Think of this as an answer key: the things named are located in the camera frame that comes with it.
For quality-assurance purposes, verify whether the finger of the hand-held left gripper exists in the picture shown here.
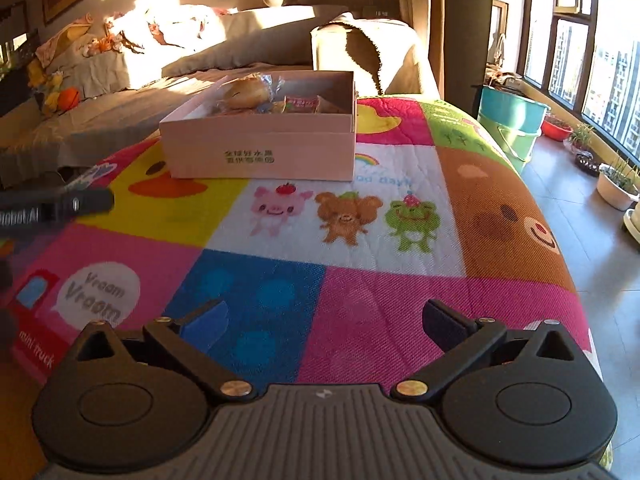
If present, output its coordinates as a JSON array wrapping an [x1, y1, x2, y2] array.
[[47, 187, 115, 220]]

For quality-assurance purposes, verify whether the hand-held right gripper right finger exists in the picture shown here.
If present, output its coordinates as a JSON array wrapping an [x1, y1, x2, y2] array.
[[391, 299, 578, 403]]

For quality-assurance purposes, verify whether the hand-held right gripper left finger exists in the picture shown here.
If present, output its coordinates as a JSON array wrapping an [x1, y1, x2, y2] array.
[[74, 299, 253, 402]]

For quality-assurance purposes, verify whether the pink cardboard box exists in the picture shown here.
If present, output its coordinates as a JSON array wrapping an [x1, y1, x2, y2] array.
[[159, 70, 357, 181]]

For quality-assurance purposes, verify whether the round bun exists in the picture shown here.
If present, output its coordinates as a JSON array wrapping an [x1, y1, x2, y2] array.
[[220, 74, 286, 111]]

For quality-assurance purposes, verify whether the brown cookie packet green label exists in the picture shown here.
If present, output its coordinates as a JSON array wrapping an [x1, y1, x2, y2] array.
[[285, 95, 321, 113]]

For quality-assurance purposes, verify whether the beige covered sofa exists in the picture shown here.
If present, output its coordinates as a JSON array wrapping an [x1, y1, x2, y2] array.
[[0, 4, 441, 186]]

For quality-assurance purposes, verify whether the colourful cartoon play mat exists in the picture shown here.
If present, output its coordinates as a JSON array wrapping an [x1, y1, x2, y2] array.
[[0, 95, 613, 466]]

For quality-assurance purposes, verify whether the pile of pink clothes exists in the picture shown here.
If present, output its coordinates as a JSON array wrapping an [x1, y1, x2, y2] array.
[[35, 15, 96, 68]]

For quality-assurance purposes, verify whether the green plastic basin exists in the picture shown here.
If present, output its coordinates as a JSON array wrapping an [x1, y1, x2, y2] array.
[[492, 127, 542, 173]]

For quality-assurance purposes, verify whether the white floral blanket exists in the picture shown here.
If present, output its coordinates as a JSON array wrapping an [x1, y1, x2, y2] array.
[[105, 4, 236, 51]]

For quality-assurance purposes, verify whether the dark plant tray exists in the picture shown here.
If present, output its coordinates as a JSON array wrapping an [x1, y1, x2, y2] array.
[[575, 152, 601, 177]]

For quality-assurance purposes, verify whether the tall white ribbed planter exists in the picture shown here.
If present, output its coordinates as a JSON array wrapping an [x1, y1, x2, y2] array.
[[622, 202, 640, 246]]

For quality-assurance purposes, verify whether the white pot with grass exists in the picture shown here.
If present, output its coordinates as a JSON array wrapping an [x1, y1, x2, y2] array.
[[596, 157, 640, 211]]

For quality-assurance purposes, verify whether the red plastic basin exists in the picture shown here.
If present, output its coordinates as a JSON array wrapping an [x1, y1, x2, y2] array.
[[541, 117, 573, 142]]

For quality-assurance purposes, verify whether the teal plastic bucket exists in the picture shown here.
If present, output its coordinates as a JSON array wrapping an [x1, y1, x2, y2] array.
[[477, 85, 548, 136]]

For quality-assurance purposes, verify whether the small potted plant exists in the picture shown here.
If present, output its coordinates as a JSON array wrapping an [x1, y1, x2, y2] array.
[[565, 122, 596, 153]]

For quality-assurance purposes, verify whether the long beige pillow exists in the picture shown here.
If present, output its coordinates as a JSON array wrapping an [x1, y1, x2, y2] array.
[[161, 4, 351, 78]]

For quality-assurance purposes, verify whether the dark framed window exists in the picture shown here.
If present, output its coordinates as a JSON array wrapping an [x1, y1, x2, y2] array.
[[492, 0, 640, 161]]

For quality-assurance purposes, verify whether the beige curtain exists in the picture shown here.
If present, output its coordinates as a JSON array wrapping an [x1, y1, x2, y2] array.
[[397, 0, 446, 101]]

